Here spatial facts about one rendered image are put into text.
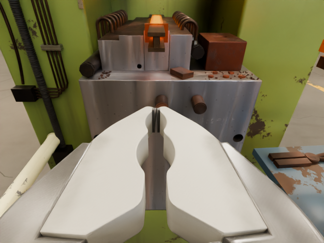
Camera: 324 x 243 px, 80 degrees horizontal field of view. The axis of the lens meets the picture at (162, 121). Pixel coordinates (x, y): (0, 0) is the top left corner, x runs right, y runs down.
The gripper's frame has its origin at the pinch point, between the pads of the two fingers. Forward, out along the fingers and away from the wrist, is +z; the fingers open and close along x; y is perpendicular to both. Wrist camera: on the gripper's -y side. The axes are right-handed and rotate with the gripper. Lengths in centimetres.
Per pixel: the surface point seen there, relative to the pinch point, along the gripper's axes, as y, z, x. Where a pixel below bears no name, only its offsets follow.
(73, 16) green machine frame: -1, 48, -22
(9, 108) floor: 100, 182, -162
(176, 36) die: 1.2, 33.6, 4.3
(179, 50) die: 4.1, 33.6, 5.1
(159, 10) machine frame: -1, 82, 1
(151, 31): -1.2, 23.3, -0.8
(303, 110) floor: 100, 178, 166
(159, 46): 1.2, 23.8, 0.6
